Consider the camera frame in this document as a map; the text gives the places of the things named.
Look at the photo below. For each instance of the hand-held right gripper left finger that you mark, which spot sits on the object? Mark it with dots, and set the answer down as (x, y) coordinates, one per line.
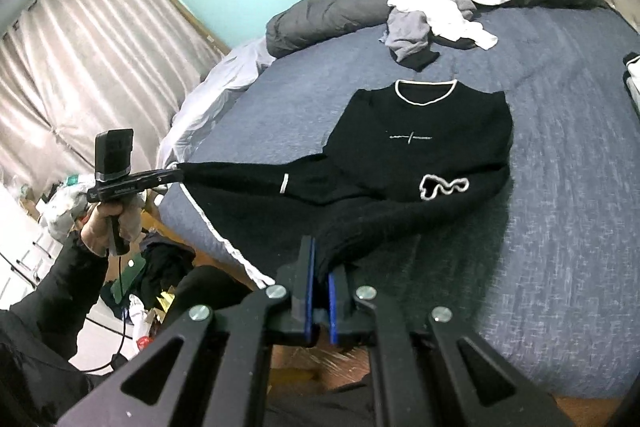
(311, 292)

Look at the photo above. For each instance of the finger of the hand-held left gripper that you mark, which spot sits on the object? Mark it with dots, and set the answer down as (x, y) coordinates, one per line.
(165, 177)

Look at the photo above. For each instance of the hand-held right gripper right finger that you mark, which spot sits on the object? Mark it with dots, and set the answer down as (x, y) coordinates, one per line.
(334, 307)

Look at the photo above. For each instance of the black sweater with white trim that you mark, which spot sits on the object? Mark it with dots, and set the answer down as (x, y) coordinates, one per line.
(425, 142)

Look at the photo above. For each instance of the person's left forearm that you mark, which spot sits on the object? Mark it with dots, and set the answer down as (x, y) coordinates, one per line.
(60, 287)

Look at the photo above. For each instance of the folded white and black clothes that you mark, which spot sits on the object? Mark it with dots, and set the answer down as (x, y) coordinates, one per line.
(632, 82)

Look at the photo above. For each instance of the person's left hand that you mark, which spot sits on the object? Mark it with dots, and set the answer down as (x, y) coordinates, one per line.
(97, 227)

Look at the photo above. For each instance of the plastic bag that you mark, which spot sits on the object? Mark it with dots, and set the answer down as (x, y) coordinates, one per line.
(70, 202)

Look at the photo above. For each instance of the person's black trouser leg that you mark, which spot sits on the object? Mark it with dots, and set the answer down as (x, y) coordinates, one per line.
(210, 292)

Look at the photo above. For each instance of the beige curtain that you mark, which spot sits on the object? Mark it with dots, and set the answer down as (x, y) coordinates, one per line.
(90, 57)

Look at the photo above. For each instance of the green flat plate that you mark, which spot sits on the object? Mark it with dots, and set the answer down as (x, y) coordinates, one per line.
(129, 279)

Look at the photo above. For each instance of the light grey crumpled sheet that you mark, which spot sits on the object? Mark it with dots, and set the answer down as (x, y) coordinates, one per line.
(220, 82)

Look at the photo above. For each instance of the white drawer cabinet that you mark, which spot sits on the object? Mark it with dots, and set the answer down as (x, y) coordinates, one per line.
(25, 242)

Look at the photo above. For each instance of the wooden strip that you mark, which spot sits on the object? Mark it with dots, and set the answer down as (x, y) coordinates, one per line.
(200, 24)

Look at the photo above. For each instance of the blue patterned bed cover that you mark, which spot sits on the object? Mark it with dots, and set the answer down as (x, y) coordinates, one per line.
(550, 207)

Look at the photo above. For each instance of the black garment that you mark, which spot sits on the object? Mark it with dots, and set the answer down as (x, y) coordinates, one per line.
(415, 59)

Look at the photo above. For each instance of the grey garment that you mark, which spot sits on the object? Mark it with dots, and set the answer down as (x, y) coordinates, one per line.
(407, 29)

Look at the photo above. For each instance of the white shirt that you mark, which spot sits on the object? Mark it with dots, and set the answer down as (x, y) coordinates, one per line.
(435, 2)

